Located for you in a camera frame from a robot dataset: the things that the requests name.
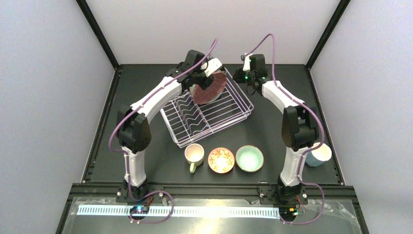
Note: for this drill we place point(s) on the white led light strip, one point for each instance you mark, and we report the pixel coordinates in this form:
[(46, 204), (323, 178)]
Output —
[(180, 211)]

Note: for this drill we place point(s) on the light blue mug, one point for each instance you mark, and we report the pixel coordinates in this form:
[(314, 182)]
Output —
[(318, 156)]

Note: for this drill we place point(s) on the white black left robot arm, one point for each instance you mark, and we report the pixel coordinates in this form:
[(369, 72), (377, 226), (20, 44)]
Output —
[(133, 122)]

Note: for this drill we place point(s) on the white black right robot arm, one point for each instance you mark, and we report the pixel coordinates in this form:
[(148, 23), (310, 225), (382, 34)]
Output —
[(300, 125)]

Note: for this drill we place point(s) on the black frame post right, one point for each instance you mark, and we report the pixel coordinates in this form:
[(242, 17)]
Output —
[(327, 32)]

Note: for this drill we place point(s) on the black frame post left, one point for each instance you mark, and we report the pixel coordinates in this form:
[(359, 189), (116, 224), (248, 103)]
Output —
[(90, 18)]

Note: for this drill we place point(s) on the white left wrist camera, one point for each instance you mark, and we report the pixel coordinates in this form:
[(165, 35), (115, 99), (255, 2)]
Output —
[(211, 66)]

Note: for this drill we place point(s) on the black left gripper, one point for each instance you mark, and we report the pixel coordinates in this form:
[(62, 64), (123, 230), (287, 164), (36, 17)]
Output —
[(204, 82)]

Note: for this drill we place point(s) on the black frame post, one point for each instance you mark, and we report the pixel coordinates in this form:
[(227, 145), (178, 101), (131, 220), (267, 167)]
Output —
[(327, 32), (90, 18)]

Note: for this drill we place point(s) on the green glazed small bowl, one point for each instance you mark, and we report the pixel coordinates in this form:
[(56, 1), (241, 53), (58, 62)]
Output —
[(249, 158)]

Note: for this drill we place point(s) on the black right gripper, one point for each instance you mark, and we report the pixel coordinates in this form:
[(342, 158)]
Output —
[(253, 79)]

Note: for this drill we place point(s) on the white wire dish rack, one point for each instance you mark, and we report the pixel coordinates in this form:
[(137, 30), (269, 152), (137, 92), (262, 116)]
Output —
[(188, 122)]

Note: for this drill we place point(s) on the orange floral small bowl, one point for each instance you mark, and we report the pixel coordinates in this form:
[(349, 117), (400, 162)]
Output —
[(221, 160)]

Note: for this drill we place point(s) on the pink dotted plate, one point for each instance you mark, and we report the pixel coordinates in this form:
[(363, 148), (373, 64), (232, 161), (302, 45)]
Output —
[(210, 94)]

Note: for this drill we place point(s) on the cream mug green handle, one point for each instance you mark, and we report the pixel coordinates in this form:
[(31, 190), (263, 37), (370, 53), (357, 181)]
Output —
[(194, 155)]

